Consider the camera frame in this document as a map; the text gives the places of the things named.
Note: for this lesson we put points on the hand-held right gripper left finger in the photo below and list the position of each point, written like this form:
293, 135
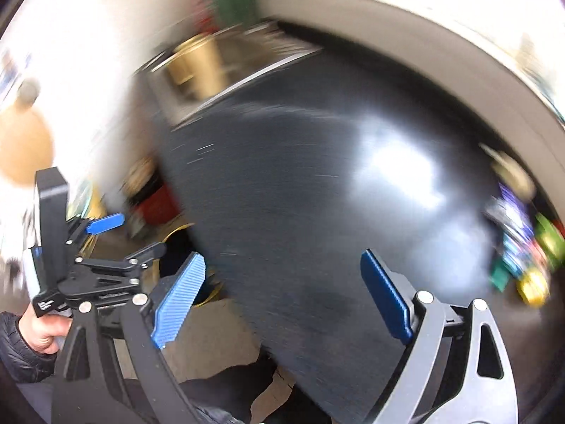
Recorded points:
176, 304

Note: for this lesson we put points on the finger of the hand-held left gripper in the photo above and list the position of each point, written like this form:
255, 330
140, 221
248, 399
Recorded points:
132, 258
106, 224

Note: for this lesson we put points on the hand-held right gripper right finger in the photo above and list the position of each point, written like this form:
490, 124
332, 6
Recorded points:
386, 293

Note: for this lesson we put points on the person's left forearm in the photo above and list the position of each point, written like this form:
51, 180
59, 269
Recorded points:
17, 349

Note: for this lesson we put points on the person's left hand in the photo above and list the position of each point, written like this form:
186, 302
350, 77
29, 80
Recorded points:
42, 331

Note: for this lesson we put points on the black bin with yellow liner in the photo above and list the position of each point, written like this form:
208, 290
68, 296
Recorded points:
176, 247

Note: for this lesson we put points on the red crate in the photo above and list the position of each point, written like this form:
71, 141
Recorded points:
154, 205

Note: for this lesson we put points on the brown round object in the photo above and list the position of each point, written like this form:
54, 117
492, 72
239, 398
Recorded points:
22, 141

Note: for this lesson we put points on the person's dark trousers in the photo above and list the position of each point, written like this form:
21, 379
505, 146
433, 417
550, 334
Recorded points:
229, 388

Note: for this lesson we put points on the pile of colourful packaging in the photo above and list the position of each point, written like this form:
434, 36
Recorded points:
521, 238

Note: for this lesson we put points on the brown cup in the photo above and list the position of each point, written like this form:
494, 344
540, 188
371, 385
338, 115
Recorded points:
194, 64

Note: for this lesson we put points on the steel sink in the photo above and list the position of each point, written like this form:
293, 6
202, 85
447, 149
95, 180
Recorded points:
229, 79

